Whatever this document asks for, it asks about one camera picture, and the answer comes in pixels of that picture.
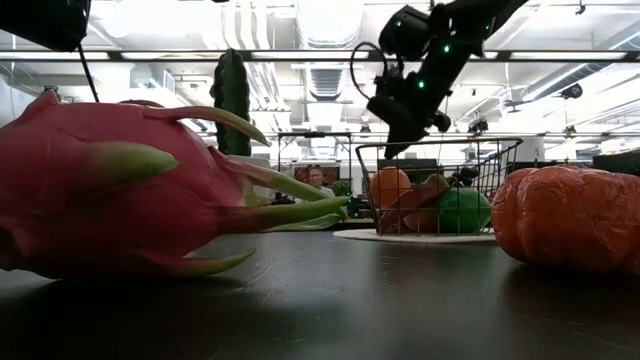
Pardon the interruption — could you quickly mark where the orange pumpkin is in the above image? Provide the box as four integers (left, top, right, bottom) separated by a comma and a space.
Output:
489, 164, 640, 275

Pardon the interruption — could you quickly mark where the black looped cable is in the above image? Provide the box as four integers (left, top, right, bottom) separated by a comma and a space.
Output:
349, 41, 390, 102

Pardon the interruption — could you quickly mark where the green cucumber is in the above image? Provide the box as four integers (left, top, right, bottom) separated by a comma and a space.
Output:
209, 47, 252, 157

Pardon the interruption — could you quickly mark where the black overhead frame beam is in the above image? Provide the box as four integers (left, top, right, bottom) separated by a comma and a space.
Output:
0, 48, 640, 64

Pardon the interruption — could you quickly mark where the person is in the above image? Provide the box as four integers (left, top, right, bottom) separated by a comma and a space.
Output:
305, 165, 337, 199

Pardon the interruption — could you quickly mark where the orange fruit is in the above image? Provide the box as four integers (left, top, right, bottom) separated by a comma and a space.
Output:
369, 166, 413, 210

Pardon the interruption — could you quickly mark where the metal wire basket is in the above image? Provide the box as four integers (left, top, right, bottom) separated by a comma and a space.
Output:
355, 137, 525, 237

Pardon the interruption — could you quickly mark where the white round woven mat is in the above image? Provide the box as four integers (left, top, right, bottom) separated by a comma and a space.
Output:
333, 227, 497, 245

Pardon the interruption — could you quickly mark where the colourful wall painting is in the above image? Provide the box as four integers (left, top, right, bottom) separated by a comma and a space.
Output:
293, 164, 341, 187

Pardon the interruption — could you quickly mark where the black background monitor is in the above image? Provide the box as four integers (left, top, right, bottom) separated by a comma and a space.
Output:
593, 149, 640, 176
377, 158, 444, 174

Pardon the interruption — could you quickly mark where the white round ceiling duct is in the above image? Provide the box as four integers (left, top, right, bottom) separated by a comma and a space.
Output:
294, 0, 365, 50

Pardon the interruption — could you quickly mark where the green background plant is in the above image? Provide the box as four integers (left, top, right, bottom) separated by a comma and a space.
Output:
331, 178, 354, 199

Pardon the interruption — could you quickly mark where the thin black cable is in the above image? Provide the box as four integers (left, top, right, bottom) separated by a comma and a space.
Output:
76, 43, 100, 104

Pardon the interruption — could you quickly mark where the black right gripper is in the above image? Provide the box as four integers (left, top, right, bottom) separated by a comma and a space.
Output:
366, 59, 454, 161

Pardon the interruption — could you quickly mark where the black round ceiling speaker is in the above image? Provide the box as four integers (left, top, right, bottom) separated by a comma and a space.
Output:
559, 82, 584, 101

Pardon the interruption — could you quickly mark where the pink dragon fruit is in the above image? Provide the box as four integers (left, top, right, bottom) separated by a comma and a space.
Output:
0, 88, 351, 281

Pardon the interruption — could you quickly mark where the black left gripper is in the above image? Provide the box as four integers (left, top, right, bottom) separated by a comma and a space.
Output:
0, 0, 92, 52

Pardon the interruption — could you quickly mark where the green lime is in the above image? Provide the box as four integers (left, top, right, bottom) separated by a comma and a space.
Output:
437, 186, 493, 235

